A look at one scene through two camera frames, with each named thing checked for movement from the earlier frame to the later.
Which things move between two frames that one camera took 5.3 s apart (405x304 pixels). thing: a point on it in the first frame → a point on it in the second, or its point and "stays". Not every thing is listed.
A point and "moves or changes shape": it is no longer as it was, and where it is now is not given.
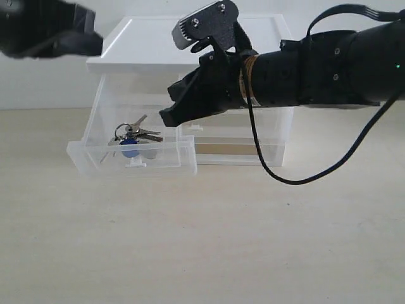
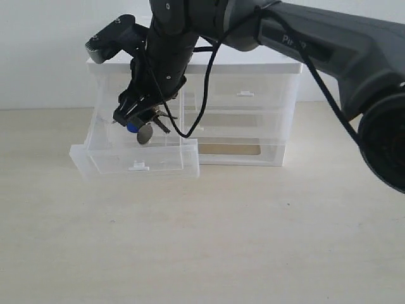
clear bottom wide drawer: x=240 y=150 stays
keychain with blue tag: x=132 y=141 moves or changes shape
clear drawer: x=125 y=136 stays
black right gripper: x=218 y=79 → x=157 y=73
